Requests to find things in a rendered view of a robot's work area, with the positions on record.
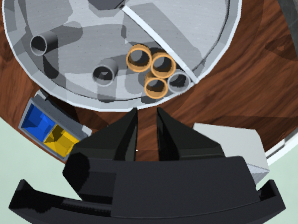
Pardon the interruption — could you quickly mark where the bronze bushing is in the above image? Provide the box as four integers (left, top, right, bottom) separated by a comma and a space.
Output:
126, 44, 152, 72
151, 50, 176, 78
144, 71, 168, 99

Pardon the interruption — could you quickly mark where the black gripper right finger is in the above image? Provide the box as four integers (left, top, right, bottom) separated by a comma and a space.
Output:
156, 107, 226, 161

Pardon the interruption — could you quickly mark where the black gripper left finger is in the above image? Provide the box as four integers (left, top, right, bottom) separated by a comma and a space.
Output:
68, 107, 138, 161

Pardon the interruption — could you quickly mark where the steel bushing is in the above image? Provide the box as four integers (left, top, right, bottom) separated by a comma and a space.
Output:
30, 31, 58, 56
92, 58, 118, 87
166, 65, 191, 94

